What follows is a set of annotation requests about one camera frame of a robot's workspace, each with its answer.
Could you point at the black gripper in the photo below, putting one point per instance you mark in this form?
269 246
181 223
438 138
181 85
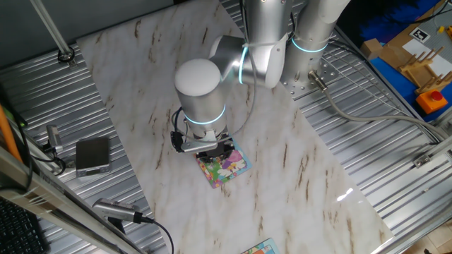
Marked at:
219 151

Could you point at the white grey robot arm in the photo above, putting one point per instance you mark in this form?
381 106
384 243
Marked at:
197 98

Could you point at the colourful butterfly puzzle board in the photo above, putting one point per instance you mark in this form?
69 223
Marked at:
226 173

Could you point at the puzzle board with orange picture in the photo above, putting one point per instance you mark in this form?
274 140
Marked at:
263 248

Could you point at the marble pattern board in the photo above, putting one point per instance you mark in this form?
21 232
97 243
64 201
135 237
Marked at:
141 70

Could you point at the grey ribbed device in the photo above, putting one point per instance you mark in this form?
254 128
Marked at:
113 209

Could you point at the silver digital scale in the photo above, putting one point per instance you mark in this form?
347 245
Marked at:
92 153

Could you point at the small cardboard box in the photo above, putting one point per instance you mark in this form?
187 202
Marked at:
370 48

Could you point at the blue mat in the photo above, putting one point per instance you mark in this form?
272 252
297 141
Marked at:
395 79

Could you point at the brown cardboard sheet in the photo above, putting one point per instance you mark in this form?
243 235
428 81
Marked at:
392 53

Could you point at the orange rod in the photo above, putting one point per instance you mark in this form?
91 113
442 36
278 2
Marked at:
7 134

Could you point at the wooden peg rack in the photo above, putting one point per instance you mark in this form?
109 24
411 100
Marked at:
409 68

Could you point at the slanted metal pole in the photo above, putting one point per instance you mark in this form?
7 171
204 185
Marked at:
49 24

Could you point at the black keyboard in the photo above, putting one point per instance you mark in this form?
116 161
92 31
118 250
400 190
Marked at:
17 229

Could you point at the dark blue fuzzy cloth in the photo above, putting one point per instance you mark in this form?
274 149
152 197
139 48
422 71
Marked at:
388 21

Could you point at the orange emergency stop box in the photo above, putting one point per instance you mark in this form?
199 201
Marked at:
429 104

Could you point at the white paper sheet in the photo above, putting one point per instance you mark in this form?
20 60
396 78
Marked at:
413 47

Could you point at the black white fiducial tag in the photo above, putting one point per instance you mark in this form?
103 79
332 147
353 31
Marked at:
420 35

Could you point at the small yellow block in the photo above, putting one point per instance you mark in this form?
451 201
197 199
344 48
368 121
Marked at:
441 29

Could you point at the grey studded baseplate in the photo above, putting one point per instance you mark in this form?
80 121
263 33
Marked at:
438 17

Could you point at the small orange block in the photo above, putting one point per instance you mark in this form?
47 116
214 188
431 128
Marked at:
449 31

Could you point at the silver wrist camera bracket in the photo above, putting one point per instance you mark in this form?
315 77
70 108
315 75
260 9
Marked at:
199 145

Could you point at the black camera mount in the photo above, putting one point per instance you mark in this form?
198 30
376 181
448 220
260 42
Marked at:
116 224

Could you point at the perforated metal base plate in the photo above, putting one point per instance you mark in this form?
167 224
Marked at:
330 74

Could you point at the aluminium frame beam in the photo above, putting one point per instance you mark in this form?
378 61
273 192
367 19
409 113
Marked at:
42 197

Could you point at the aluminium frame rail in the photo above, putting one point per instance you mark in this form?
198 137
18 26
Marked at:
423 229
441 146
395 92

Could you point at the metal corner bracket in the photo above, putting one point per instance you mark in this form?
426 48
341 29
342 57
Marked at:
422 160

